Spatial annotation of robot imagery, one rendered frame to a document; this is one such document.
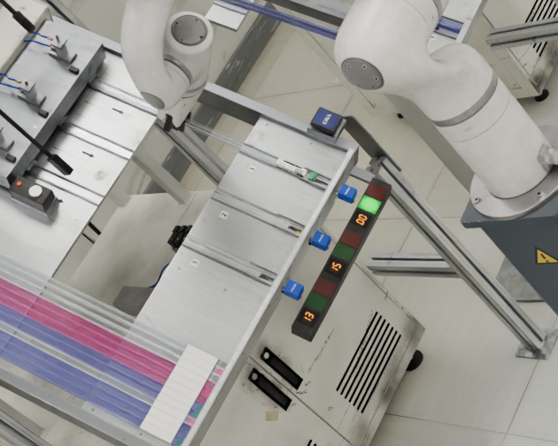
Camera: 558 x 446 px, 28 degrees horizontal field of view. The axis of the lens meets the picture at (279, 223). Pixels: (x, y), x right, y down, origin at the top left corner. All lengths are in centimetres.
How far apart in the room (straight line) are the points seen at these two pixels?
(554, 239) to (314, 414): 89
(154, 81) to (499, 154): 57
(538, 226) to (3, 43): 109
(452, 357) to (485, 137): 110
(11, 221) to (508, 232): 91
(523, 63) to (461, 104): 140
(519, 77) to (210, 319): 137
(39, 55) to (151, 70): 44
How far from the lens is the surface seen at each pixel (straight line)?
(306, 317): 198
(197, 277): 201
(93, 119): 220
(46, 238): 209
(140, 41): 183
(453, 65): 161
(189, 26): 190
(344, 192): 207
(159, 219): 270
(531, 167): 174
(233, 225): 205
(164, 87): 186
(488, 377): 261
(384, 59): 153
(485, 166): 173
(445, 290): 286
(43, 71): 221
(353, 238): 205
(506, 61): 302
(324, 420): 251
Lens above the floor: 178
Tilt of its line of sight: 30 degrees down
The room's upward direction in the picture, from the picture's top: 46 degrees counter-clockwise
